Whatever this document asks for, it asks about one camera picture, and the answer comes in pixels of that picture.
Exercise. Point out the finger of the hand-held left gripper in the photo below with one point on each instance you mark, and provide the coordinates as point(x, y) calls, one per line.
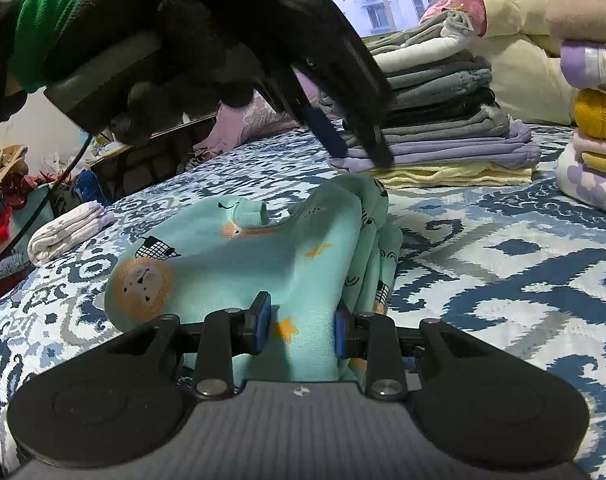
point(328, 135)
point(358, 85)

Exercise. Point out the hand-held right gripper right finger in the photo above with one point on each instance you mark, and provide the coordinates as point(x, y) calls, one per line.
point(341, 335)

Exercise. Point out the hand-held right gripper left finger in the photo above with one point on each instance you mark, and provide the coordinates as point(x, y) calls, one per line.
point(263, 325)

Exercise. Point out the teal lion print shirt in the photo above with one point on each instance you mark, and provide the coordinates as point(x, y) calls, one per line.
point(283, 250)

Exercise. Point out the person's left forearm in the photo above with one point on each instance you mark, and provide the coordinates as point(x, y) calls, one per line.
point(48, 30)

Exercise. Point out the stack of folded grey clothes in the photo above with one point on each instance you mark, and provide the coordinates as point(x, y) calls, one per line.
point(433, 90)

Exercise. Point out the stack of folded colourful clothes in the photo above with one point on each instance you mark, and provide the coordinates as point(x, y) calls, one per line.
point(593, 110)

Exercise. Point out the person's left hand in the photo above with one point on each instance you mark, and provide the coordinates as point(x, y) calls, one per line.
point(193, 85)

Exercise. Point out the dark wooden footboard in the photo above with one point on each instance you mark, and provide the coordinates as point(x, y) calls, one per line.
point(168, 135)

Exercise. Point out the purple flower print pillow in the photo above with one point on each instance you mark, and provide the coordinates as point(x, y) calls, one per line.
point(243, 120)

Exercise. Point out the pink floral cloth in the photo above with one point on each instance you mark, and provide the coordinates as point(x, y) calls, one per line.
point(448, 7)

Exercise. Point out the pile of household clutter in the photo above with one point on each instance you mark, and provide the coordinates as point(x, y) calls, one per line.
point(13, 195)

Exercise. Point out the white folded garment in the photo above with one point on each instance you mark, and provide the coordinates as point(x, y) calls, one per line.
point(63, 232)

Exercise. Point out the blue patterned bedsheet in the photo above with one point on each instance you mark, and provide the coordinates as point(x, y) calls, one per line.
point(483, 270)

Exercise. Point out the cream quilted blanket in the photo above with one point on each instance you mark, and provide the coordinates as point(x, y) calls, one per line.
point(523, 70)

